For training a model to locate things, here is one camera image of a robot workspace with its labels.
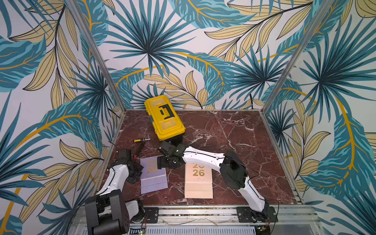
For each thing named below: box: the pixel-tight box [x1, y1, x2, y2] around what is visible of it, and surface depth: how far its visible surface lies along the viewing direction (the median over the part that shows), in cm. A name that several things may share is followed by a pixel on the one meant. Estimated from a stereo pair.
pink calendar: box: [184, 163, 213, 199], surface depth 81 cm
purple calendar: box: [140, 155, 169, 195], surface depth 86 cm
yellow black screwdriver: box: [133, 138, 152, 144], surface depth 102 cm
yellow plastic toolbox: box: [143, 94, 187, 142], surface depth 92 cm
